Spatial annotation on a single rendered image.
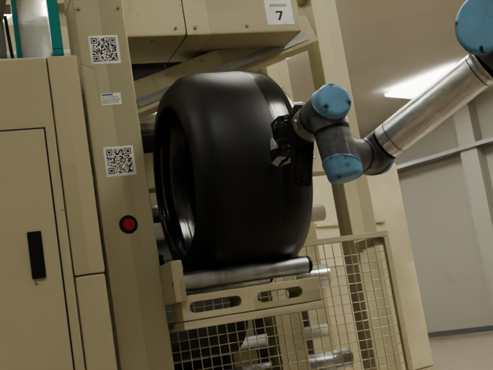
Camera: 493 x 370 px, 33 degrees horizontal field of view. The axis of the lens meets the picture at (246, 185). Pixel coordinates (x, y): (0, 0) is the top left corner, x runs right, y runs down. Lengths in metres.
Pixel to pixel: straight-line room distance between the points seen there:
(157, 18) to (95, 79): 0.45
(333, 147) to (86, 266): 0.58
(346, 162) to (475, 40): 0.35
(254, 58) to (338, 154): 1.10
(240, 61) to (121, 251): 0.89
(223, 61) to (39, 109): 1.34
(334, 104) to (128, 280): 0.70
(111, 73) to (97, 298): 0.91
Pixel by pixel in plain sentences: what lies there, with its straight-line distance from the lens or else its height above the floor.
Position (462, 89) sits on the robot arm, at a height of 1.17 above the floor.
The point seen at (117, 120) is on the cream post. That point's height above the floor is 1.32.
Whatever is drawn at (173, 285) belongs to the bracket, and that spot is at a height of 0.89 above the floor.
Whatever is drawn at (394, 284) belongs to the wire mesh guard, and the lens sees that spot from 2.79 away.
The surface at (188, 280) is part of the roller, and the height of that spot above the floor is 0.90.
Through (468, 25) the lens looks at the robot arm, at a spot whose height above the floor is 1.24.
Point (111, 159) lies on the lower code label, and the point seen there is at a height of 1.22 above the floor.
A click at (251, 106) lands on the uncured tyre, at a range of 2.06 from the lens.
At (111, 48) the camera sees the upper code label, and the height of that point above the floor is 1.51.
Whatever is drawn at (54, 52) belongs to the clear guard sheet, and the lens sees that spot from 1.47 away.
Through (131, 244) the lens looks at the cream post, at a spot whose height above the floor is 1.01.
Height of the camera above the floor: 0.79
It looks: 9 degrees up
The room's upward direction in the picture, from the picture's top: 9 degrees counter-clockwise
